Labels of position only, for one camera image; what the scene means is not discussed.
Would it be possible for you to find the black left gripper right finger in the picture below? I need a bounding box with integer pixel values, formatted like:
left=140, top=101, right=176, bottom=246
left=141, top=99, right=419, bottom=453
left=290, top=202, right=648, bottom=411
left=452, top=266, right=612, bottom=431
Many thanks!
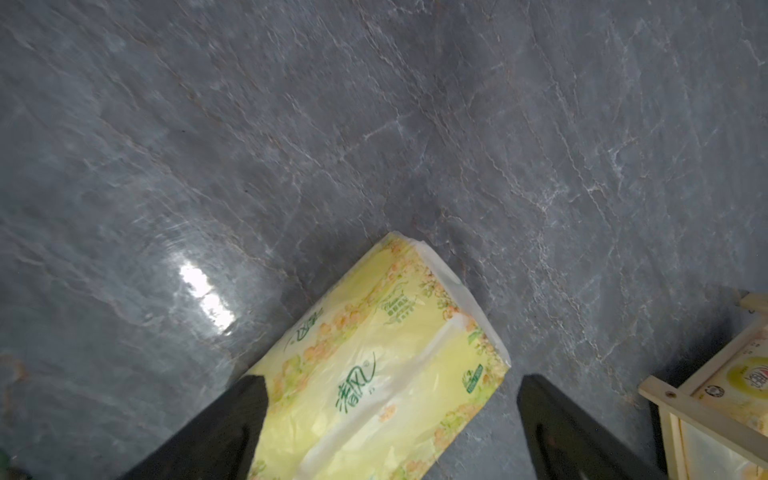
left=517, top=374, right=666, bottom=479

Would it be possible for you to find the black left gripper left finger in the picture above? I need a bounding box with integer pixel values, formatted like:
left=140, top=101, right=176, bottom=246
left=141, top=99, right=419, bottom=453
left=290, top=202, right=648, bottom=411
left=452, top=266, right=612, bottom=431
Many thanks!
left=122, top=375, right=269, bottom=480

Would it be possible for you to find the light wooden two-tier shelf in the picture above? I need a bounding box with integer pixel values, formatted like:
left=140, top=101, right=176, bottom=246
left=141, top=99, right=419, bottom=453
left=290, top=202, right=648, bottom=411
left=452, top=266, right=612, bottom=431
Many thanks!
left=639, top=292, right=767, bottom=479

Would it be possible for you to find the green tissue pack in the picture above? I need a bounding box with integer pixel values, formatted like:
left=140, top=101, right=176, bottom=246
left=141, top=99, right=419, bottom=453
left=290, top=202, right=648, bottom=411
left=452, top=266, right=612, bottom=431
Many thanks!
left=249, top=232, right=511, bottom=479

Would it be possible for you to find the orange tissue pack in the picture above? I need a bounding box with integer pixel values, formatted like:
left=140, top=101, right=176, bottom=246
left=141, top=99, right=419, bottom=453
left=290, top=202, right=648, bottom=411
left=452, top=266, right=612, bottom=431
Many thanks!
left=682, top=335, right=767, bottom=479

